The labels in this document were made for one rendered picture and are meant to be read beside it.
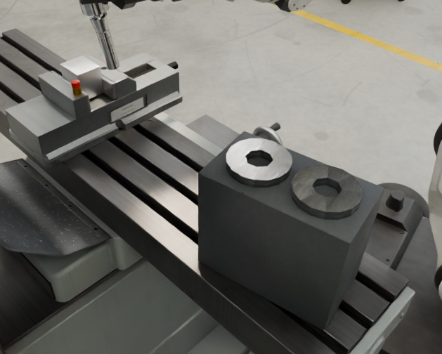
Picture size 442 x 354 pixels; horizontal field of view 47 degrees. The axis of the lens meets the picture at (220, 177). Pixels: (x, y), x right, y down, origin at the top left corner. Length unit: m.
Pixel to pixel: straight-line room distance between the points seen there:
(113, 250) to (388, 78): 2.56
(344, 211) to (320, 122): 2.16
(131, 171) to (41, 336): 0.35
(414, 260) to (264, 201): 0.79
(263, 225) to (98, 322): 0.56
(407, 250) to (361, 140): 1.38
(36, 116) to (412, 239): 0.97
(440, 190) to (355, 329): 0.37
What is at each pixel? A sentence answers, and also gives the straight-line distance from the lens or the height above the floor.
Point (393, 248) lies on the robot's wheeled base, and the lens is 1.36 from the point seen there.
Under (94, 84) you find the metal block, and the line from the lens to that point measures 1.04.
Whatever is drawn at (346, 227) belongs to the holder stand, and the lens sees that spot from 0.63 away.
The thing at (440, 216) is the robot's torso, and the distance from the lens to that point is 1.13.
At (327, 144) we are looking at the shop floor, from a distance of 2.63.
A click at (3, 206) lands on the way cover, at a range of 1.00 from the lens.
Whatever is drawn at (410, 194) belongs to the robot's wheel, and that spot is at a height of 0.60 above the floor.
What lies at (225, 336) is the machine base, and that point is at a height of 0.20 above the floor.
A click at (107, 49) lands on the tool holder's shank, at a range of 0.95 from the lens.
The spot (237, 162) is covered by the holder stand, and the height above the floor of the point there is 1.13.
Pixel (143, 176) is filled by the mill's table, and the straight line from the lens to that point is 0.96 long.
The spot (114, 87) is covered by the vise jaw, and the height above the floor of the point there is 1.03.
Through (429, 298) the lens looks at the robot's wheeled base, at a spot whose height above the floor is 0.57.
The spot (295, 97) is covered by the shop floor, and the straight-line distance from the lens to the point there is 2.96.
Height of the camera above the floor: 1.56
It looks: 41 degrees down
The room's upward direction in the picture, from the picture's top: 2 degrees clockwise
